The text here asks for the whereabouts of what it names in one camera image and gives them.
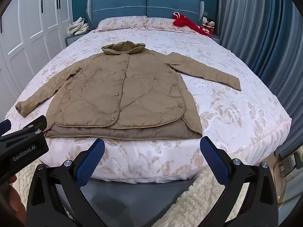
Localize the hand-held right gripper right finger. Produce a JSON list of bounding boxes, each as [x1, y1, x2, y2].
[[200, 136, 278, 227]]

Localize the pile of cream cloths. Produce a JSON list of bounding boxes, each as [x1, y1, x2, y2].
[[68, 17, 90, 36]]

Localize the cardboard box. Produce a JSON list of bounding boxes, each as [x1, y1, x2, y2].
[[272, 150, 303, 205]]

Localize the person's left hand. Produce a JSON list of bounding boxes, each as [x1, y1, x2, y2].
[[7, 174, 27, 219]]

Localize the white panelled wardrobe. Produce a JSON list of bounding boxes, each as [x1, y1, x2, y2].
[[0, 0, 74, 115]]

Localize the cream fluffy rug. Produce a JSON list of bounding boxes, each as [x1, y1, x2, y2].
[[14, 156, 252, 227]]

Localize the red garment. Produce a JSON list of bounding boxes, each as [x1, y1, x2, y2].
[[172, 12, 212, 38]]

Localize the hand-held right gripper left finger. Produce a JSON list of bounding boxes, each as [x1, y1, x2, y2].
[[26, 138, 106, 227]]

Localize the blue upholstered headboard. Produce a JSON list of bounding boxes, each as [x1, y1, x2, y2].
[[86, 0, 205, 30]]

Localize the bed with butterfly blanket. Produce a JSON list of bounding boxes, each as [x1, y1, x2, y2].
[[5, 28, 293, 185]]

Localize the grey blue curtain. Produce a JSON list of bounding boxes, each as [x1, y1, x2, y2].
[[216, 0, 303, 153]]

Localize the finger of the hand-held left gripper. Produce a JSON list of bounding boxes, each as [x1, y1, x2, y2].
[[14, 115, 48, 135], [0, 119, 12, 137]]

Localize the grey nightstand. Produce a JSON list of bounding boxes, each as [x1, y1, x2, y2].
[[65, 30, 92, 47]]

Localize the tan quilted jacket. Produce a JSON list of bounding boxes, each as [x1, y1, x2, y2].
[[15, 41, 242, 139]]

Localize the floral pillow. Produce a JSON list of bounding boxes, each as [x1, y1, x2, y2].
[[144, 17, 197, 33], [96, 16, 148, 32]]

